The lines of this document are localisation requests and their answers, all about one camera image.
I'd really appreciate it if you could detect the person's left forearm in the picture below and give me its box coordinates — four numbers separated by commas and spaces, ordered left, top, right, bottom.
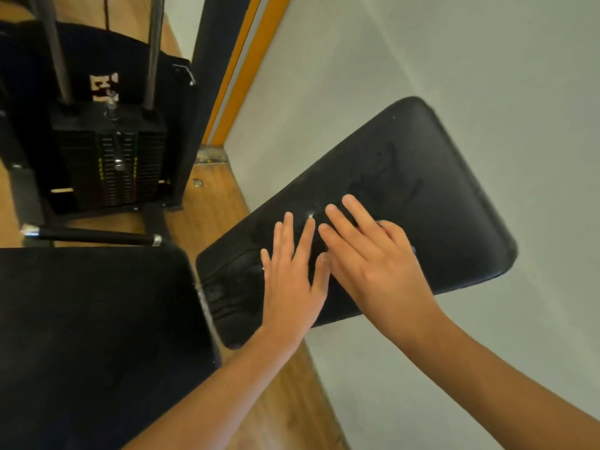
122, 327, 306, 450

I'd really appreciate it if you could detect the person's right forearm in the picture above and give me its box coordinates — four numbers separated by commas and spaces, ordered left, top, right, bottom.
403, 314, 600, 450

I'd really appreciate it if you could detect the person's left hand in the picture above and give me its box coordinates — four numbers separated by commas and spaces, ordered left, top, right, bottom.
259, 211, 333, 357

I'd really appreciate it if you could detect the person's right hand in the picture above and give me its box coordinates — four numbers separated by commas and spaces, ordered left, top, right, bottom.
317, 194, 446, 351

